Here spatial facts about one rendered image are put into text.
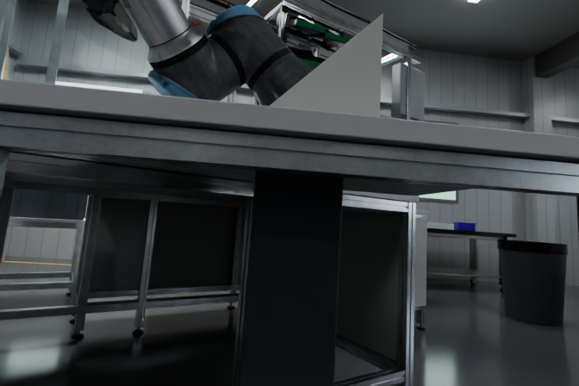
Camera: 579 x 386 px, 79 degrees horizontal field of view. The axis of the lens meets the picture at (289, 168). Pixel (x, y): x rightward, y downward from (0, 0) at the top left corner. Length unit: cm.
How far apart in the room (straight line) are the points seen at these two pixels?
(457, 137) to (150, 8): 50
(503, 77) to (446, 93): 106
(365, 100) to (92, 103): 38
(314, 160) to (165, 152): 18
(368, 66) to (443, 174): 22
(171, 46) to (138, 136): 26
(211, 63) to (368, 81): 29
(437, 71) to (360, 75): 580
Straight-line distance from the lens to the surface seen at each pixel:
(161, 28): 67
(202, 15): 266
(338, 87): 57
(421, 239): 284
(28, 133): 50
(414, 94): 302
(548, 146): 56
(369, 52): 61
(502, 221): 646
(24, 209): 304
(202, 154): 44
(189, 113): 43
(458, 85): 648
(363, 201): 135
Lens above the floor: 73
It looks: 8 degrees up
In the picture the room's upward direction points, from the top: 4 degrees clockwise
